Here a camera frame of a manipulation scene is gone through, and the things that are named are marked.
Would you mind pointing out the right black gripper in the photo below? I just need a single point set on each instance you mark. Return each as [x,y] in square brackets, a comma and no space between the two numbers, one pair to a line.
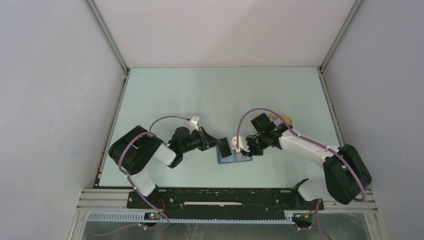
[251,152]

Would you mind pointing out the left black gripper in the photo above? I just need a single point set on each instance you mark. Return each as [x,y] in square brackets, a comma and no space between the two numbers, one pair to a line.
[206,140]

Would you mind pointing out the blue card holder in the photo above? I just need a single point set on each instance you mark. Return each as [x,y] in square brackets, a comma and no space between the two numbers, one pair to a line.
[231,160]

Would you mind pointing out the beige oval tray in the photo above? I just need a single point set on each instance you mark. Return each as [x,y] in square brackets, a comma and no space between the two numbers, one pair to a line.
[278,119]

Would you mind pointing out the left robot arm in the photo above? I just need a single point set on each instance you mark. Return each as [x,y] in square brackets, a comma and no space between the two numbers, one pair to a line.
[133,151]

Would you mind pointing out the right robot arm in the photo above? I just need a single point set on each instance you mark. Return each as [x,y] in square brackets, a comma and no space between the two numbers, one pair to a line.
[345,174]

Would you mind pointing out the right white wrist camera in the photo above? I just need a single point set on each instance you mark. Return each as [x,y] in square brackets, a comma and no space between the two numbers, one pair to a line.
[237,142]

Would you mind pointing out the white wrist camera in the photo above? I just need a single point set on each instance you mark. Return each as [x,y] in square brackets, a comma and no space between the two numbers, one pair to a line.
[193,123]
[237,142]

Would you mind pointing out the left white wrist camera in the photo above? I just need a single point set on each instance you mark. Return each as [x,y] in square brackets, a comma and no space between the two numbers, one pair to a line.
[193,123]

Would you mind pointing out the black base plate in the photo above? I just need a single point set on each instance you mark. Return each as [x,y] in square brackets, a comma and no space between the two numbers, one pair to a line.
[228,211]

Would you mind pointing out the aluminium frame rail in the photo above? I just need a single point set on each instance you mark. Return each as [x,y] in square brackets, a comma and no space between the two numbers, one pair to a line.
[176,199]

